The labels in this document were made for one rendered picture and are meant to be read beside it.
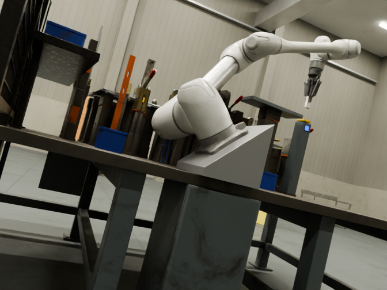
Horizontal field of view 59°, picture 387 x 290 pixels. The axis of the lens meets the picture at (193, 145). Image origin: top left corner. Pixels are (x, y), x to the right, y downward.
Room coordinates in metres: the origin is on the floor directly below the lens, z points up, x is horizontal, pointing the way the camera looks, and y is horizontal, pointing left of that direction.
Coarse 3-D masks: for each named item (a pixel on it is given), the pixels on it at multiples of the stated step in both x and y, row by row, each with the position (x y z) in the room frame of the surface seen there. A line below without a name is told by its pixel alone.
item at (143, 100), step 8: (144, 88) 1.74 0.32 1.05; (136, 96) 1.76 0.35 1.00; (144, 96) 1.74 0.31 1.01; (136, 104) 1.73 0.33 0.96; (144, 104) 1.75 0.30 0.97; (136, 112) 1.74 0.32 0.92; (144, 112) 1.75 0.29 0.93; (136, 120) 1.75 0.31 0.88; (128, 128) 1.78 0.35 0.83; (136, 128) 1.75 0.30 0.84; (128, 136) 1.74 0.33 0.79; (136, 136) 1.76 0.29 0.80; (128, 144) 1.74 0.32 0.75; (128, 152) 1.74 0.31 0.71
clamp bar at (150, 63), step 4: (148, 60) 1.77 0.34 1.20; (152, 60) 1.77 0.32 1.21; (148, 64) 1.76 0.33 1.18; (152, 64) 1.77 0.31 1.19; (148, 68) 1.77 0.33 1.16; (152, 68) 1.78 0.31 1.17; (144, 72) 1.78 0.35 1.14; (148, 72) 1.77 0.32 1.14; (144, 76) 1.77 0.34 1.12; (148, 76) 1.78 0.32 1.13; (144, 80) 1.78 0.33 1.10; (148, 84) 1.79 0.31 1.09
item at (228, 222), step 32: (192, 192) 1.18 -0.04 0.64; (224, 192) 1.23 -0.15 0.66; (160, 224) 1.36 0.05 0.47; (192, 224) 1.19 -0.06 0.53; (224, 224) 1.23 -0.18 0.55; (160, 256) 1.27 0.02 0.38; (192, 256) 1.20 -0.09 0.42; (224, 256) 1.24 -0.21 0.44; (160, 288) 1.19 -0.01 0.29; (192, 288) 1.21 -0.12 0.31; (224, 288) 1.25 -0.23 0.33
